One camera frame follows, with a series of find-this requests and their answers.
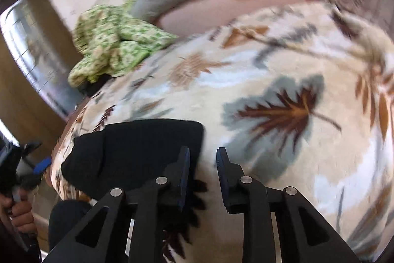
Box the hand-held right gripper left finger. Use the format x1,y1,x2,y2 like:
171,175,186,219
41,146,192,263

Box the brown bed mattress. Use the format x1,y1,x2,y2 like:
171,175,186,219
158,0,322,35

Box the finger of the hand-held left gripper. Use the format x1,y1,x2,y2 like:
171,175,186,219
33,158,53,175

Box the black pants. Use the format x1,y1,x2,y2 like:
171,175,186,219
60,119,205,201

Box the person's left hand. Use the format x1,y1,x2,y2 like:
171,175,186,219
0,193,37,237

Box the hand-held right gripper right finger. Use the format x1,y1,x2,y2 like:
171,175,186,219
215,147,361,263

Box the person's dark trouser leg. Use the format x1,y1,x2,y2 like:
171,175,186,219
48,199,94,253

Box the leaf print fleece blanket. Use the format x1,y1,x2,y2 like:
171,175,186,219
43,0,394,263

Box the green patterned quilt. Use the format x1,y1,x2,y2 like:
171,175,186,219
68,0,179,88

